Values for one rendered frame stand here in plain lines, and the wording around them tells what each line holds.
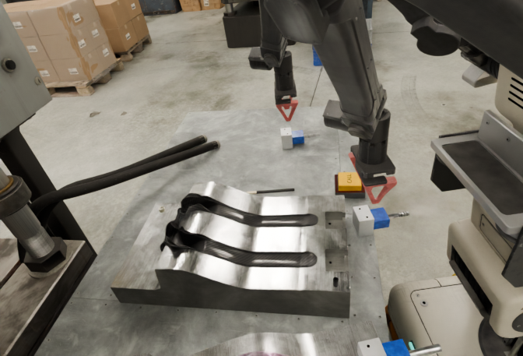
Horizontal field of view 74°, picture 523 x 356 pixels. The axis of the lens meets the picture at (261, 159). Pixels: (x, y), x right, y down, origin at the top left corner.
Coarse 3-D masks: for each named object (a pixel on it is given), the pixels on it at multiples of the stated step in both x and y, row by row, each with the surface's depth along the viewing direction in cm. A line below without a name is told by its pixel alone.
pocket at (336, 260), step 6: (330, 252) 72; (336, 252) 72; (342, 252) 71; (330, 258) 73; (336, 258) 72; (342, 258) 72; (330, 264) 71; (336, 264) 71; (342, 264) 71; (348, 264) 70; (330, 270) 70; (336, 270) 70; (342, 270) 70; (348, 270) 68
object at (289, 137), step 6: (282, 132) 117; (288, 132) 116; (294, 132) 118; (300, 132) 118; (282, 138) 116; (288, 138) 116; (294, 138) 116; (300, 138) 116; (282, 144) 117; (288, 144) 117
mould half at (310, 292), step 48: (192, 192) 85; (240, 192) 87; (144, 240) 84; (240, 240) 76; (288, 240) 75; (336, 240) 73; (144, 288) 73; (192, 288) 70; (240, 288) 67; (288, 288) 66; (336, 288) 64
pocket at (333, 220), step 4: (328, 212) 80; (332, 212) 80; (336, 212) 80; (340, 212) 79; (328, 216) 81; (332, 216) 80; (336, 216) 80; (340, 216) 80; (344, 216) 80; (328, 220) 81; (332, 220) 81; (336, 220) 81; (340, 220) 81; (344, 220) 79; (328, 224) 80; (332, 224) 80; (336, 224) 80; (340, 224) 80; (344, 224) 78; (328, 228) 79; (332, 228) 79; (336, 228) 79; (340, 228) 79
